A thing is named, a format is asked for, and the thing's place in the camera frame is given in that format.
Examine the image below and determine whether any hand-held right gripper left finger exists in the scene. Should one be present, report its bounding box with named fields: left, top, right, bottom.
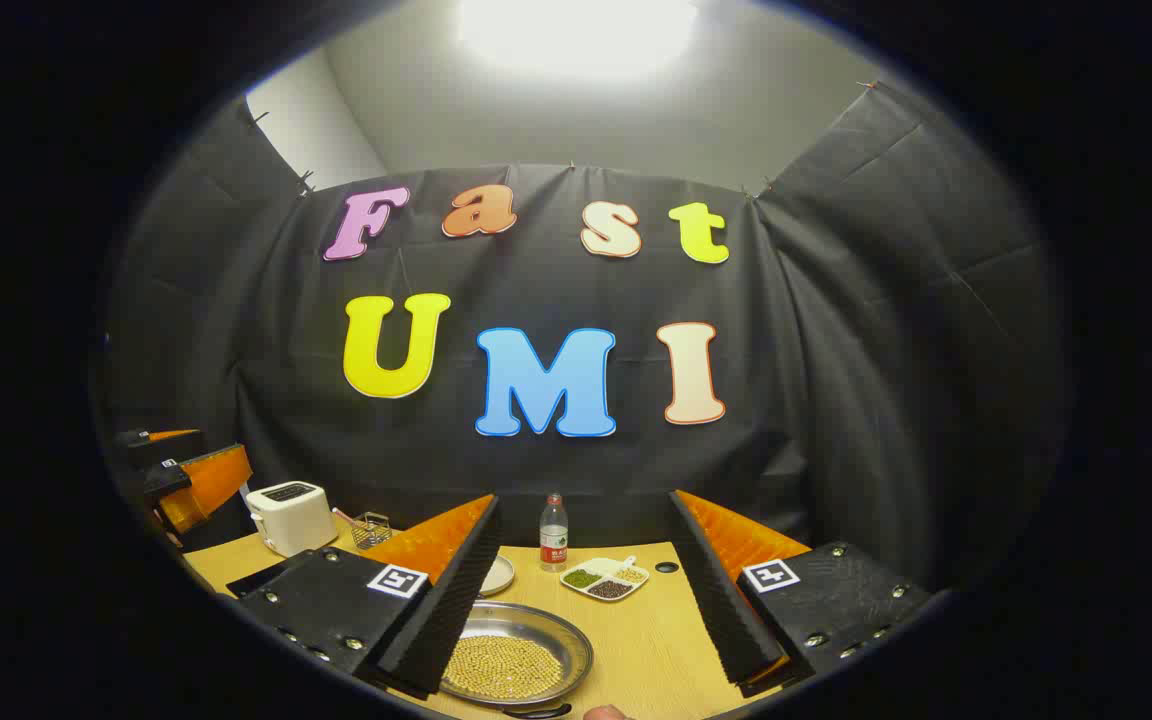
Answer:
left=236, top=493, right=503, bottom=699

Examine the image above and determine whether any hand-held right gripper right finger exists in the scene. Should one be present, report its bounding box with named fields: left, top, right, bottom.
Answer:
left=669, top=489, right=935, bottom=699

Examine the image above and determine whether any pile of soybeans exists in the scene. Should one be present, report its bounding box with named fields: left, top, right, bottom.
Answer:
left=446, top=634, right=567, bottom=701

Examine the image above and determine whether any stainless steel pot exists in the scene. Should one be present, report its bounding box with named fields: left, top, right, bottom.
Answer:
left=436, top=600, right=595, bottom=719

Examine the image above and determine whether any black induction cooktop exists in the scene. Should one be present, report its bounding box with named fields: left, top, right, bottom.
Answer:
left=224, top=548, right=322, bottom=599

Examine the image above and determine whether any white toaster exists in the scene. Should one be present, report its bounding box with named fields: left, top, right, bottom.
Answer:
left=244, top=481, right=340, bottom=558

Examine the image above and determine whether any clear plastic water bottle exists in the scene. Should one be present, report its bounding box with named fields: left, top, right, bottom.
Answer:
left=539, top=493, right=570, bottom=573

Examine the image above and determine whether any white divided plate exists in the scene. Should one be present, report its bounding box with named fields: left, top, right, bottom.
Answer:
left=560, top=556, right=650, bottom=603

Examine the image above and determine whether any small wire basket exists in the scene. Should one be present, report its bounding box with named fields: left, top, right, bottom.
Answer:
left=333, top=507, right=394, bottom=551

